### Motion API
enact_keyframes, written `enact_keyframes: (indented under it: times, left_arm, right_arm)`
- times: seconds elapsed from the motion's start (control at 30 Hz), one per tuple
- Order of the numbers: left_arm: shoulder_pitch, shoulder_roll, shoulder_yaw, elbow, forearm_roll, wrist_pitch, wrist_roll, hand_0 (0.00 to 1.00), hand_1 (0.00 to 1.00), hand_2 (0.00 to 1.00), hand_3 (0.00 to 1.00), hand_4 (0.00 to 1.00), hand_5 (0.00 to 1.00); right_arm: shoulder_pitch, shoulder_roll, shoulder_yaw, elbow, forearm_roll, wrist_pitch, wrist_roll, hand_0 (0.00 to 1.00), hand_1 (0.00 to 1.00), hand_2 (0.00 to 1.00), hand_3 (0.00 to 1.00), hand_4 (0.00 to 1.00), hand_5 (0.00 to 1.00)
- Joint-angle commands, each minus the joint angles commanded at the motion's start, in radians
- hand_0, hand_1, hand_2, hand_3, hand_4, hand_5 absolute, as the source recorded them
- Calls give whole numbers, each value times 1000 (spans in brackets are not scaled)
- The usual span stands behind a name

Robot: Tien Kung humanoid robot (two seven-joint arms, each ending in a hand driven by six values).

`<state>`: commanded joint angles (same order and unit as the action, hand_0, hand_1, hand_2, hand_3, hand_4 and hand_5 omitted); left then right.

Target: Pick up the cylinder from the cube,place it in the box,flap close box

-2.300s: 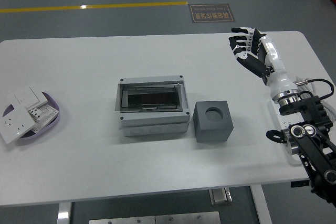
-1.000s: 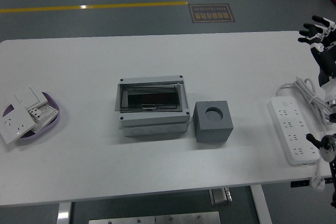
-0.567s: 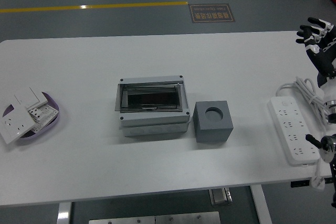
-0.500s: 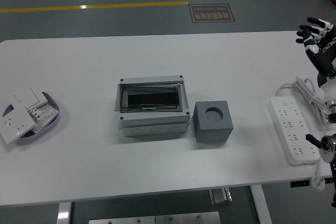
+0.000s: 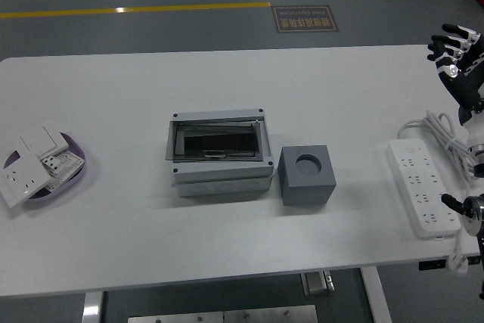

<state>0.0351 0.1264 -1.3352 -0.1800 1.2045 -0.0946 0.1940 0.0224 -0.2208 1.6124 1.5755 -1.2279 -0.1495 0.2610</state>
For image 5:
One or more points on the yellow floor tape line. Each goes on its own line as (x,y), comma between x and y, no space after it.
(151,9)

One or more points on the white table leg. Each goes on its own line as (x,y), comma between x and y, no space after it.
(374,296)
(92,308)

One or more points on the white power plug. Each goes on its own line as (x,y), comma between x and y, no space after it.
(458,263)

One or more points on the white wall socket panel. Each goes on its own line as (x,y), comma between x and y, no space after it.
(20,183)

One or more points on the grey metal bracket under table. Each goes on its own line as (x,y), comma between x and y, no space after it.
(317,283)

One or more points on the purple tray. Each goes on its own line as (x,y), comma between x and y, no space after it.
(70,188)

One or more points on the white wall switch panel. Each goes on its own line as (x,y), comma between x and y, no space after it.
(41,139)

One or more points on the brown floor sign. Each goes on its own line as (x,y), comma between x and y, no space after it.
(305,19)

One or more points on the grey box with clear flap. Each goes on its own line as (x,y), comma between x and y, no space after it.
(223,183)

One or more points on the white perforated plate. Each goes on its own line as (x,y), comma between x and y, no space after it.
(70,164)

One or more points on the black table control panel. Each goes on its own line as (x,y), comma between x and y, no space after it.
(432,265)

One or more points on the small white socket module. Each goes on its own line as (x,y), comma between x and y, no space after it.
(52,164)

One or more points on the grey metal base plate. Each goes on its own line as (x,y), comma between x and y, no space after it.
(223,315)

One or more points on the white power strip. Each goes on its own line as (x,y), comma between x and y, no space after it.
(416,171)

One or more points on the grey cube with round recess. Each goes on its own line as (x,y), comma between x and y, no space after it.
(302,191)

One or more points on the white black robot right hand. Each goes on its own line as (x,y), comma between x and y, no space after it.
(467,84)

